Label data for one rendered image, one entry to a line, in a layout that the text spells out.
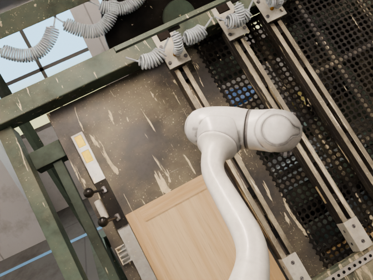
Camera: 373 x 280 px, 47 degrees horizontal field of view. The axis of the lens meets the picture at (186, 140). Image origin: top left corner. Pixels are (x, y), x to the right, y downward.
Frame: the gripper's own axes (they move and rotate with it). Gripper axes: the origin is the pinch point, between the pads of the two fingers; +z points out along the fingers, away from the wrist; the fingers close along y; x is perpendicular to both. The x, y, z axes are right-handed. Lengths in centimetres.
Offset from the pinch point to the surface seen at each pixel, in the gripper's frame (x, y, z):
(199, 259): 30, -53, 21
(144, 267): 48, -57, 10
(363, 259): -30, -43, 42
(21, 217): 278, -118, 226
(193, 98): 45, 10, 29
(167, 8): 78, 57, 63
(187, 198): 40, -30, 24
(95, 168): 75, -24, 11
